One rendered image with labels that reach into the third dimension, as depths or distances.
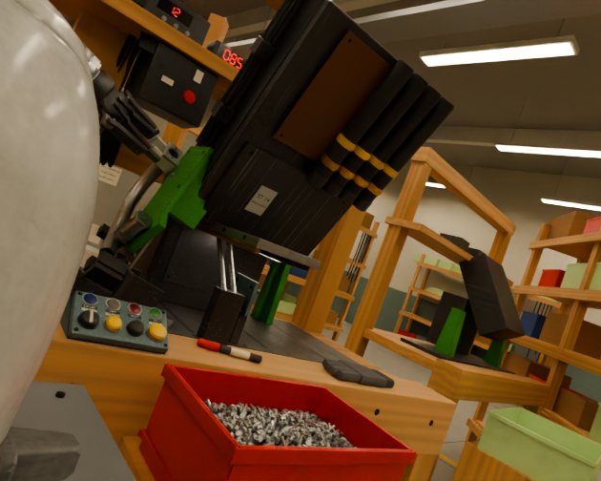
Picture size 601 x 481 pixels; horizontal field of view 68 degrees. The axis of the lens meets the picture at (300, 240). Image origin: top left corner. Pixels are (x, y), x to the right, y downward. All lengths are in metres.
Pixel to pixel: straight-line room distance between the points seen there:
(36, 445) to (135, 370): 0.41
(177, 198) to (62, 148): 0.72
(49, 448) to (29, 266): 0.16
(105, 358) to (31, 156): 0.54
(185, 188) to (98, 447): 0.61
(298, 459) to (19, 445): 0.31
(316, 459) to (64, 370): 0.37
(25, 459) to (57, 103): 0.22
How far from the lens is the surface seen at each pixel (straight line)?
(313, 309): 1.67
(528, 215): 10.42
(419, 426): 1.26
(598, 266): 3.93
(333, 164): 0.94
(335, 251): 1.67
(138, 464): 0.67
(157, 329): 0.75
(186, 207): 0.96
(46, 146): 0.22
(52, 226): 0.23
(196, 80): 1.25
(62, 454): 0.35
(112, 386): 0.75
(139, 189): 1.09
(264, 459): 0.52
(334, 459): 0.60
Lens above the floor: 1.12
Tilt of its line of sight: 2 degrees up
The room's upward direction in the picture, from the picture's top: 21 degrees clockwise
